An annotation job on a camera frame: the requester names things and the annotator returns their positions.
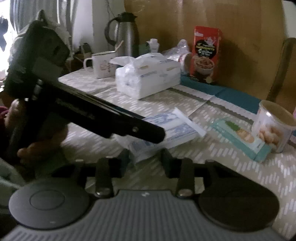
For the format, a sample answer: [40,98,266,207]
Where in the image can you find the small white bottle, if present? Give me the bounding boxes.
[147,38,160,54]

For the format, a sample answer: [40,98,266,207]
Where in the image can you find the teal snack packet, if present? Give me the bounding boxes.
[211,116,273,163]

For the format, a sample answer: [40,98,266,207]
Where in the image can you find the person's left hand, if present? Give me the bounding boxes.
[3,99,68,164]

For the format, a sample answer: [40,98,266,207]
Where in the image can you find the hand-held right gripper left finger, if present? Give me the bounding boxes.
[52,148,130,198]

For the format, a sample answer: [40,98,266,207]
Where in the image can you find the clear plastic bag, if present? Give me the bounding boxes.
[165,39,193,73]

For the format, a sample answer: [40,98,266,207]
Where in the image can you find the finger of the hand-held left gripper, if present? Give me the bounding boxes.
[34,78,166,143]

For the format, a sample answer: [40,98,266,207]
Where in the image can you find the large wooden board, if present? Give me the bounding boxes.
[124,0,288,105]

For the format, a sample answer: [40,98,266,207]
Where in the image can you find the patterned tablecloth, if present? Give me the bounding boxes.
[57,68,296,240]

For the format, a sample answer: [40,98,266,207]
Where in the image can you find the white curtain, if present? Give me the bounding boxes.
[9,0,80,50]

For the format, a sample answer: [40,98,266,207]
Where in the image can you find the white enamel mug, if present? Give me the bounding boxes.
[83,51,119,80]

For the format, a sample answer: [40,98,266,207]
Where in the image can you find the red cereal box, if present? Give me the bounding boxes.
[189,25,223,84]

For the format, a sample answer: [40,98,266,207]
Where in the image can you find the steel thermos jug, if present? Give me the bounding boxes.
[105,12,140,58]

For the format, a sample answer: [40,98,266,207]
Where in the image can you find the large white tissue pack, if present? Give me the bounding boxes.
[109,53,181,100]

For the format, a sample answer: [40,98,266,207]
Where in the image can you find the teal cloth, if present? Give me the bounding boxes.
[180,74,262,114]

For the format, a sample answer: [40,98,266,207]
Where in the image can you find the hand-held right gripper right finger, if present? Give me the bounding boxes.
[161,148,234,198]

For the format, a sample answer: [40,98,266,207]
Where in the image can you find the wooden chair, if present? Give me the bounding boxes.
[265,37,296,103]

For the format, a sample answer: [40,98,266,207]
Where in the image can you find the blue white tissue packet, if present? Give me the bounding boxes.
[114,107,207,163]

